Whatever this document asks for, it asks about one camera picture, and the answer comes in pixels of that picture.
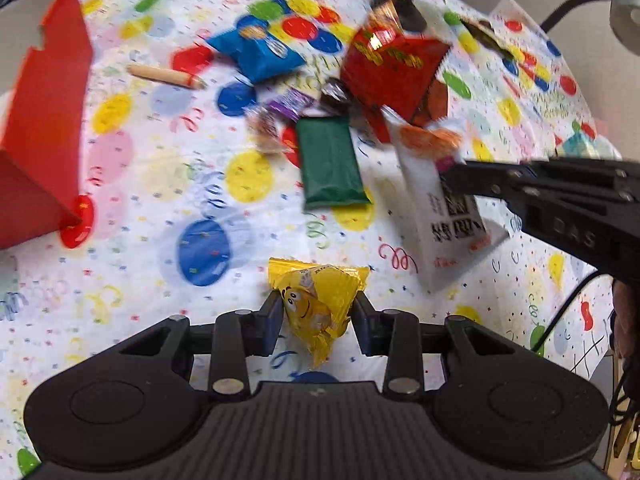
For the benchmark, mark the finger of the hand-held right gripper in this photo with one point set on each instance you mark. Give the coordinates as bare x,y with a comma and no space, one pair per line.
480,177

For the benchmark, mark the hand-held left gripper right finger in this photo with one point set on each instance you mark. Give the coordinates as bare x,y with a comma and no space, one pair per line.
361,334

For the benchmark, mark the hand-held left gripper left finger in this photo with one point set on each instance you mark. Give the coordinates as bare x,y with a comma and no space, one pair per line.
270,331

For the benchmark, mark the yellow candy packet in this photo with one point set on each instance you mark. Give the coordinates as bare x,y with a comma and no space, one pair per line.
312,305

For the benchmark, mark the white snack packet orange print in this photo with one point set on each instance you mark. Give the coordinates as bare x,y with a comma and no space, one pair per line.
435,210

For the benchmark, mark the chocolate cake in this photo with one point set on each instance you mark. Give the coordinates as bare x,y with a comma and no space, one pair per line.
335,95

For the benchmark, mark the blue snack packet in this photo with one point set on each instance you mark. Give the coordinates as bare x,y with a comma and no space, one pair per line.
260,50

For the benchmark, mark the plain red paper box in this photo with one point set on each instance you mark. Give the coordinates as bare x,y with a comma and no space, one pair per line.
42,125

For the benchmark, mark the red foil snack bag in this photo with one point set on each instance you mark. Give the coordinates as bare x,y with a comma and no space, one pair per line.
395,77

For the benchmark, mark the green snack packet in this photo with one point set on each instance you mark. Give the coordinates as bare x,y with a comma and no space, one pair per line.
330,165

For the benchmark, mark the orange foil snack packet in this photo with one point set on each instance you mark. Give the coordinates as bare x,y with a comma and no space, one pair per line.
382,22

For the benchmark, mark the balloon print tablecloth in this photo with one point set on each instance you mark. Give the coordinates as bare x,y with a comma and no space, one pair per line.
165,170

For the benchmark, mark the clear wrapped pastry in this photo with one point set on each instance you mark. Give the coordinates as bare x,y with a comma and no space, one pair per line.
267,132

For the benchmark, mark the purple wrapped candy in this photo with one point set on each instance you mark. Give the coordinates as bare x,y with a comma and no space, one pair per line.
290,104

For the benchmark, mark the white desk lamp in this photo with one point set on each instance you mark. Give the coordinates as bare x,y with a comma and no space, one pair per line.
627,5

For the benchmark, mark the wooden crayon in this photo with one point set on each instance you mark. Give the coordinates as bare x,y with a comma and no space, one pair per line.
160,75

